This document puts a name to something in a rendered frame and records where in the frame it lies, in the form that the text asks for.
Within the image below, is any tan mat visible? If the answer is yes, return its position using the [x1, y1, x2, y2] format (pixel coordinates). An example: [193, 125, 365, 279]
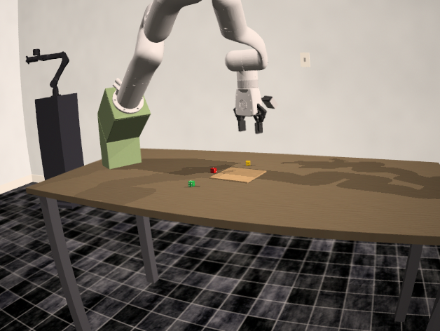
[210, 167, 266, 183]

